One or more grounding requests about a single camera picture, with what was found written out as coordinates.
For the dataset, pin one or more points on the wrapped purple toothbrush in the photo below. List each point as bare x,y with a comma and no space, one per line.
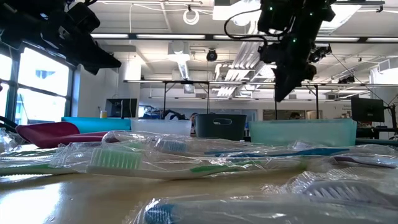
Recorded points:
367,161

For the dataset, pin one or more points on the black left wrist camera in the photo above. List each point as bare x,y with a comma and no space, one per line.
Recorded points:
84,17

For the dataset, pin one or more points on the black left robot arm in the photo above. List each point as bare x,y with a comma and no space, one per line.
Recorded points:
18,25

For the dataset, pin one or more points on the light green translucent bin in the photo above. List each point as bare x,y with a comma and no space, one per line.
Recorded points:
301,132

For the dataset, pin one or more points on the black computer monitor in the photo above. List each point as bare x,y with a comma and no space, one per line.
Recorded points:
367,109
121,108

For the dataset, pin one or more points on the person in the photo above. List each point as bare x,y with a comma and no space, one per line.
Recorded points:
193,119
294,115

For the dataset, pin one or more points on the blue toothbrush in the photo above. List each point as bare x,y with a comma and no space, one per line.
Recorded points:
326,152
248,211

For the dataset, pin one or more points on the yellow cup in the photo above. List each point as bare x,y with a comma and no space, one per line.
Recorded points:
103,114

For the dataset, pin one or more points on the black overhead camera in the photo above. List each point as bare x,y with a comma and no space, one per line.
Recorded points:
212,55

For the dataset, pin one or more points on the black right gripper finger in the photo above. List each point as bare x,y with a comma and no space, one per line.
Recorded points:
287,85

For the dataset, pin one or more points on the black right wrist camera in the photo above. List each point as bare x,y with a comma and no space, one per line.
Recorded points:
268,53

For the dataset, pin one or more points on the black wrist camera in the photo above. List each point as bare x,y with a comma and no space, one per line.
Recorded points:
84,17
268,53

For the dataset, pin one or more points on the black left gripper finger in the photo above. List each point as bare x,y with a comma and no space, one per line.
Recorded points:
93,59

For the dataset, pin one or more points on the magenta plastic bin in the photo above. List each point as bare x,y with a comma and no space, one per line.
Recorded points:
46,133

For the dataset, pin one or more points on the white ceiling duct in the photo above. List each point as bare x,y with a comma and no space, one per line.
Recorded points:
179,53

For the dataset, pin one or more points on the black background robot arm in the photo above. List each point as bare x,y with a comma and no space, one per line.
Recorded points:
174,114

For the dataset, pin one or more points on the dark teal plastic bin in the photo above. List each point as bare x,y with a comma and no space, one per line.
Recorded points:
220,126

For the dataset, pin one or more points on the white translucent bin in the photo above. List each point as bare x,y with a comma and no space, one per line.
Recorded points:
161,127

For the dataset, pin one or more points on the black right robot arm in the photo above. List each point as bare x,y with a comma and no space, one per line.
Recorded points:
298,18

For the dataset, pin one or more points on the ceiling light strip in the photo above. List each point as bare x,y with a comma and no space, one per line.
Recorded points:
339,39
149,36

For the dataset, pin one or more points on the blue plastic bin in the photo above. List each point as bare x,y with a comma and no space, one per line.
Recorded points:
96,124

